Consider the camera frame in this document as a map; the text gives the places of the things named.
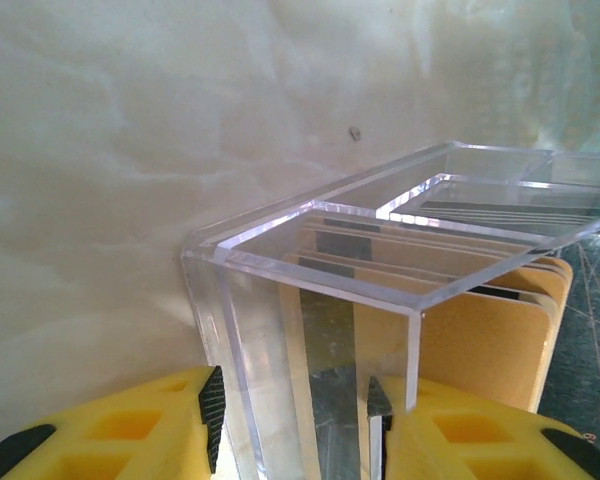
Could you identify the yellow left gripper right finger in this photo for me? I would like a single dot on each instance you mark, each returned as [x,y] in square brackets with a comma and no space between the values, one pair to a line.
[480,445]

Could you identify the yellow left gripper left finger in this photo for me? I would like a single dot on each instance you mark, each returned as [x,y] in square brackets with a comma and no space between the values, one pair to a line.
[105,440]

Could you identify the clear acrylic card box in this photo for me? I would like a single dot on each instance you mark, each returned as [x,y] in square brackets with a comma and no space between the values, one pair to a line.
[240,320]

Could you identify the gold credit card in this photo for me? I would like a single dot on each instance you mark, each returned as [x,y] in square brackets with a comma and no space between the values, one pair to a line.
[480,340]
[562,300]

